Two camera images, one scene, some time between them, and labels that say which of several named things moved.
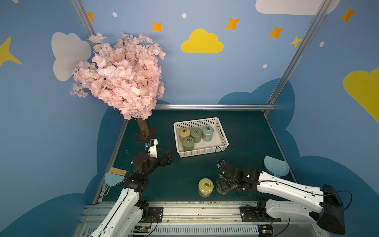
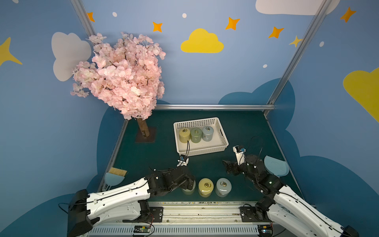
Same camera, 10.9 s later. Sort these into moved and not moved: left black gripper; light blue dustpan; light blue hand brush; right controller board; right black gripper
Moved: right black gripper; left black gripper
Not moved: light blue hand brush; right controller board; light blue dustpan
